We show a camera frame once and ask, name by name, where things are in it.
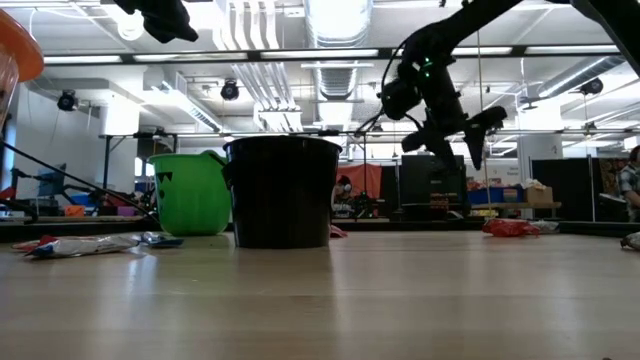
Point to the person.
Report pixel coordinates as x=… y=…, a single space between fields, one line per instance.
x=631 y=185
x=342 y=189

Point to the black plastic bucket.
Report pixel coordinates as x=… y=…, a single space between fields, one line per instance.
x=282 y=195

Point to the blue storage bin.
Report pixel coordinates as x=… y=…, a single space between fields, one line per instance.
x=490 y=196

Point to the black metal gantry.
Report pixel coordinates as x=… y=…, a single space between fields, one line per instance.
x=107 y=165

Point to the black ceiling spotlight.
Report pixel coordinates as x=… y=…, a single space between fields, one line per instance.
x=67 y=100
x=230 y=90
x=592 y=86

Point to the wooden table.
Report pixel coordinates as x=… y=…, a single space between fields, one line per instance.
x=515 y=205

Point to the brown patterned panel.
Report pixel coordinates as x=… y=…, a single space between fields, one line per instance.
x=607 y=175

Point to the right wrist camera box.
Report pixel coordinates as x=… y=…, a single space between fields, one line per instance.
x=400 y=97

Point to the black partition panel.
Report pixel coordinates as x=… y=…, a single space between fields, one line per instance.
x=570 y=185

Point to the silver ventilation duct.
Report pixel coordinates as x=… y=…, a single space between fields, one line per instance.
x=337 y=80

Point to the orange fabric panel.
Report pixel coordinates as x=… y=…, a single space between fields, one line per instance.
x=365 y=177

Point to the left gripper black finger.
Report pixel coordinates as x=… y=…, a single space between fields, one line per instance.
x=160 y=20

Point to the orange plastic bucket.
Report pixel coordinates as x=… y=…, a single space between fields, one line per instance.
x=20 y=50

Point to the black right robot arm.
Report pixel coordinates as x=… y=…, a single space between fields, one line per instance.
x=465 y=25

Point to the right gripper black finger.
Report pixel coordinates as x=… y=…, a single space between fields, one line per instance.
x=417 y=142
x=482 y=127

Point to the green plastic face bucket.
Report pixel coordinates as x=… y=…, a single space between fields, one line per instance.
x=190 y=200

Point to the black large screen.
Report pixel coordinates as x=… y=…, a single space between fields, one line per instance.
x=415 y=187

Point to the grey computer monitor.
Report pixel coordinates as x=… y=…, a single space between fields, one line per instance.
x=52 y=182

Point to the cardboard box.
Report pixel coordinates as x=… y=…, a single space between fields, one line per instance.
x=540 y=195

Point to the black aluminium table frame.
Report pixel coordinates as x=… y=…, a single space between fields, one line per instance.
x=380 y=226

